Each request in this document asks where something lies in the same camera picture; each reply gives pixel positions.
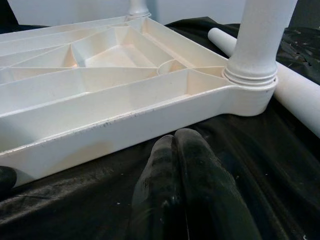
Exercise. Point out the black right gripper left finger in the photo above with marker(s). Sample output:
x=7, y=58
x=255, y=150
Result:
x=157, y=190

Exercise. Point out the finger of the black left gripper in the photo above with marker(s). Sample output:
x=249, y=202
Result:
x=6, y=180

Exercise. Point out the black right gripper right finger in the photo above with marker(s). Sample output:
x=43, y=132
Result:
x=212, y=195

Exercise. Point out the white plastic children table top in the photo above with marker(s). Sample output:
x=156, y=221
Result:
x=100, y=100

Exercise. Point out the white plastic table leg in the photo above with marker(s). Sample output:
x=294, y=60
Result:
x=300, y=95
x=138, y=8
x=260, y=37

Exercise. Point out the black plastic sheet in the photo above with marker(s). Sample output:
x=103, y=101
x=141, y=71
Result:
x=87, y=200

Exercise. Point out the large white board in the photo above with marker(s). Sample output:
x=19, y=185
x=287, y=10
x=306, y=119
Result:
x=75, y=10

